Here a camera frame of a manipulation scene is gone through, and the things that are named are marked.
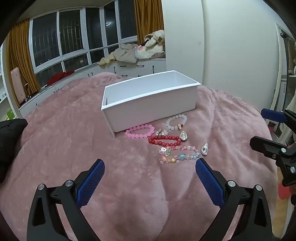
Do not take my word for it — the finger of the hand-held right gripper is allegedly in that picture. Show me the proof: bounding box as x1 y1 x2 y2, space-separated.
261 108 296 123
250 136 296 187

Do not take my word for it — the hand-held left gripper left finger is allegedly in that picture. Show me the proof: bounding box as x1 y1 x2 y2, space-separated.
26 159 105 241

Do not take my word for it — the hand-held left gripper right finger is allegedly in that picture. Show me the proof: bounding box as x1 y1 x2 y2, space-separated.
195 158 272 241

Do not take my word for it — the colorful charm bead bracelet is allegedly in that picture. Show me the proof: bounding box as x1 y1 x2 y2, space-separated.
158 145 200 164

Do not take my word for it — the pink bead bracelet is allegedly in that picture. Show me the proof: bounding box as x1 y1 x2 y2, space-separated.
125 124 155 139

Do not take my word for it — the white bead bracelet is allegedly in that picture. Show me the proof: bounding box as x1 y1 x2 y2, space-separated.
165 115 187 131

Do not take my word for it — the red bead bracelet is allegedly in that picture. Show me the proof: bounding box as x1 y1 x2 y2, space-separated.
148 136 182 146

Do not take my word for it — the white rectangular box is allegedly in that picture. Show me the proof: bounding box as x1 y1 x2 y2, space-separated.
101 70 202 139

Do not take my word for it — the white wardrobe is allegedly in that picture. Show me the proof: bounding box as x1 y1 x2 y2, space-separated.
270 23 296 144

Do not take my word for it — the pink fluffy blanket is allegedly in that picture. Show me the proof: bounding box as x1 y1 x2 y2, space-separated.
0 72 281 241

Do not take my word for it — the black cloth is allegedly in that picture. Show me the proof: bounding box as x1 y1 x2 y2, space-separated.
0 119 28 183

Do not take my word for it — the white drawer cabinet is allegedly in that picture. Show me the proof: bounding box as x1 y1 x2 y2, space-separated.
18 58 167 114

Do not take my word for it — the pink upright board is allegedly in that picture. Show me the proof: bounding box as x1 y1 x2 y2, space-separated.
11 67 26 103

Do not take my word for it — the beige clothing pile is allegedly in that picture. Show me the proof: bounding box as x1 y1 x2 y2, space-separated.
97 43 139 66

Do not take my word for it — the mustard curtain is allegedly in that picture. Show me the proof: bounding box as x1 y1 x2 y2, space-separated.
134 0 164 45
6 19 41 107

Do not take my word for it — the large window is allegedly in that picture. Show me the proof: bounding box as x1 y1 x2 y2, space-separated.
29 0 139 76

